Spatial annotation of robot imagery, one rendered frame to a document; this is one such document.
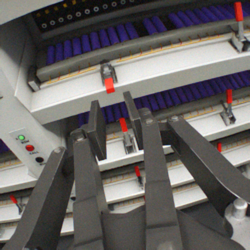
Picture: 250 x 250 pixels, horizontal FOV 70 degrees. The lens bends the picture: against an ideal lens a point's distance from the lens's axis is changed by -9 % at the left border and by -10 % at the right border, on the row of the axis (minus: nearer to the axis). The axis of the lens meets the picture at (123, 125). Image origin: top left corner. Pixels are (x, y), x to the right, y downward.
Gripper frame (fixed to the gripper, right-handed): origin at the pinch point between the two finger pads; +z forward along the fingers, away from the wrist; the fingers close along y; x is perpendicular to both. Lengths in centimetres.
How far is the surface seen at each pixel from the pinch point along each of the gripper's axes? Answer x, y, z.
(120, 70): 0.2, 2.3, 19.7
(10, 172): -19.1, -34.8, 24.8
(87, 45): 6.0, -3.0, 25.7
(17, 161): -17.6, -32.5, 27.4
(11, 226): -56, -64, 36
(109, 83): 0.5, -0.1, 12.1
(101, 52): 4.1, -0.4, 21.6
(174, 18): 6.9, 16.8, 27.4
